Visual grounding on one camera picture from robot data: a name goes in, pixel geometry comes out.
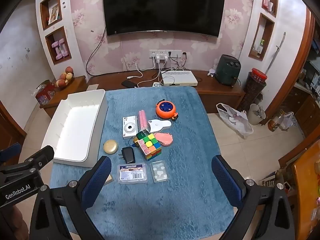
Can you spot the white compact camera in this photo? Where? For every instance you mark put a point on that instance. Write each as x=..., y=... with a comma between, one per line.
x=128, y=127

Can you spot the orange round reel blue centre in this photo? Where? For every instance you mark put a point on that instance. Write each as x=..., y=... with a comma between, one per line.
x=166, y=108

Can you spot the round gold tin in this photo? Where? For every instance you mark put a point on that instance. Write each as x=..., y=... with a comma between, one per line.
x=110, y=147

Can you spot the white cup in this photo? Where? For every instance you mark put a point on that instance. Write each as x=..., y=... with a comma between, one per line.
x=270, y=5

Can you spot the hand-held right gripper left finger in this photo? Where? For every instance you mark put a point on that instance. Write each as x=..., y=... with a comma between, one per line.
x=100, y=177

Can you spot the white set-top box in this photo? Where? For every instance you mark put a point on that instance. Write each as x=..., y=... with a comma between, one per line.
x=180, y=78

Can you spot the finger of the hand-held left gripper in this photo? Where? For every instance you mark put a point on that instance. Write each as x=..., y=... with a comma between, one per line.
x=8, y=153
x=42, y=155

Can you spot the black curved television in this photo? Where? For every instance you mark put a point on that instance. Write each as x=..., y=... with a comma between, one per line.
x=162, y=5

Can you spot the printed cardboard box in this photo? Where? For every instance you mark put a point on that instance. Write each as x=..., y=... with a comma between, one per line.
x=268, y=180

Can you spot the red tissue box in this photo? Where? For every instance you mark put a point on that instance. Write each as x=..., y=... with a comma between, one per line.
x=45, y=93

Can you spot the small white figurine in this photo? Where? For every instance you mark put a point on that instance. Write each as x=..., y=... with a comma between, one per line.
x=211, y=73

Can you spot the white wall niche shelf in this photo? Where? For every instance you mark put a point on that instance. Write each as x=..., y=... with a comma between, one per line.
x=257, y=7
x=70, y=17

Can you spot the small white device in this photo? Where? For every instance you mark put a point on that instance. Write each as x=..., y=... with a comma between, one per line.
x=157, y=84

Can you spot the white waste bin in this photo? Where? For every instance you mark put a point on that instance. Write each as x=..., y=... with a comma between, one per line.
x=256, y=116

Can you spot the pink ribbed stick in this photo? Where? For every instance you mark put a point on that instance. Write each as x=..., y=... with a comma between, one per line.
x=143, y=118

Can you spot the clear box with blue label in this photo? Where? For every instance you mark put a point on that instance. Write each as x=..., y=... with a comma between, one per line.
x=132, y=173

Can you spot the small bottles in niche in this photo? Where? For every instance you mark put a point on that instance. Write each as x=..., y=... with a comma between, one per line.
x=260, y=46

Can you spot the white card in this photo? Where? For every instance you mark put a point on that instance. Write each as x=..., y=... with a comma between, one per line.
x=92, y=87

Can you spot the tall dark jar red lid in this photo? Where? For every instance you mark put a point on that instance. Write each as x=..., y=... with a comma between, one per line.
x=253, y=92

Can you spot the colourful puzzle cube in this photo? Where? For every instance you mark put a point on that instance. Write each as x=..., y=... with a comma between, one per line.
x=150, y=145

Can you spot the clear plastic bag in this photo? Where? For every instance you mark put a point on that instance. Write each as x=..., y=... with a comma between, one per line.
x=288, y=120

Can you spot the white floral plastic bag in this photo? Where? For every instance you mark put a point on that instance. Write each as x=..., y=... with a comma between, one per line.
x=236, y=121

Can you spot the dark green air fryer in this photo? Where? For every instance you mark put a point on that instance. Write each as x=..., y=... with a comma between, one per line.
x=228, y=68

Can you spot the cooking oil bottle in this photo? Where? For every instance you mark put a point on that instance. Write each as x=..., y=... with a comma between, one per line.
x=275, y=122

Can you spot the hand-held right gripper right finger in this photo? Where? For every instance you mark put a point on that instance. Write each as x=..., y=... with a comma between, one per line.
x=225, y=180

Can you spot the green bottle gold cap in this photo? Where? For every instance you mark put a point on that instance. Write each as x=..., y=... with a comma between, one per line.
x=141, y=135

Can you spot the black charger plug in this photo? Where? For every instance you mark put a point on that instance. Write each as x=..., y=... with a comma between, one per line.
x=128, y=155

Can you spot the framed picture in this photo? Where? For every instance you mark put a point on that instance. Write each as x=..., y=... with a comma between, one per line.
x=53, y=13

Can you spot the blue plush table cloth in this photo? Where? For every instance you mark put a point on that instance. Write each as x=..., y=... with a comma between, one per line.
x=187, y=155

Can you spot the white flat plastic gadget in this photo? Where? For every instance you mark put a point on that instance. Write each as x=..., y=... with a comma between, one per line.
x=160, y=125

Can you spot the wooden television cabinet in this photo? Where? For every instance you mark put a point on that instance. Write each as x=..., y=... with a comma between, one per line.
x=220, y=92

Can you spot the pink oval compact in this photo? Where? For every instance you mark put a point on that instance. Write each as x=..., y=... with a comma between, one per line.
x=164, y=138

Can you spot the wooden side table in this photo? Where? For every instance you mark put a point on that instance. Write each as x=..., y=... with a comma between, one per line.
x=307, y=187

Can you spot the white plastic storage box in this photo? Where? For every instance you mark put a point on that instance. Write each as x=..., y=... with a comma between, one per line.
x=75, y=125

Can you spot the pile of peaches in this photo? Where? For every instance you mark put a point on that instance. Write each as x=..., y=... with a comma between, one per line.
x=64, y=78

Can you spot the pink dumbbell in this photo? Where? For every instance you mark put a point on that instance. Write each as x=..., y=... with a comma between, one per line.
x=65, y=48
x=56, y=50

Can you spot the white plugged chargers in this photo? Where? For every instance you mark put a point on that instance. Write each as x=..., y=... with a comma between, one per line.
x=161, y=58

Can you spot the white wall socket strip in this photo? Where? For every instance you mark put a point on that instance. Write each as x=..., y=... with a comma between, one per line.
x=165, y=52

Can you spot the long sheathed sword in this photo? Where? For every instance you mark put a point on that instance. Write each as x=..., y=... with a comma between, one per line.
x=275, y=52

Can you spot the black smartphone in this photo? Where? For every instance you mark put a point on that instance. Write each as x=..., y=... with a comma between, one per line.
x=129, y=83

